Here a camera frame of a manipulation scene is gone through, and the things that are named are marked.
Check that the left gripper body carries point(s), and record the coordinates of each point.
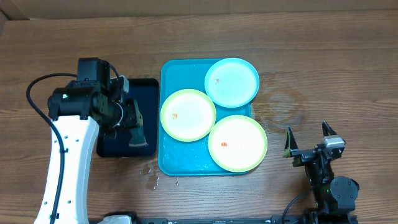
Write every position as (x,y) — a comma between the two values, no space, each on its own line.
(129,117)

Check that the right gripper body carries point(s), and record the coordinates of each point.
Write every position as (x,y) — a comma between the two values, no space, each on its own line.
(303,157)

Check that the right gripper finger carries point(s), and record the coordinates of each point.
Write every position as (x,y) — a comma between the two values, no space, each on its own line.
(327,130)
(291,148)

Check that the green plate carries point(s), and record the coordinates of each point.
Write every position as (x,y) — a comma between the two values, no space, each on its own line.
(237,143)
(188,115)

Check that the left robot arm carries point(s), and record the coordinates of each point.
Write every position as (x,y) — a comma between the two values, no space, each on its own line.
(91,104)

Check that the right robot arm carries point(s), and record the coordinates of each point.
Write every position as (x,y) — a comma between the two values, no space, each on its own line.
(334,196)

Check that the black plastic tray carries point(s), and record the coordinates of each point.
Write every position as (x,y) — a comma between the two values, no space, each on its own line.
(115,143)

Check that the light blue plate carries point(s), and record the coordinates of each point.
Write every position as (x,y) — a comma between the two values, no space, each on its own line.
(232,82)

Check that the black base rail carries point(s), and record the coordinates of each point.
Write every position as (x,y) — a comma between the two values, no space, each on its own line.
(134,219)

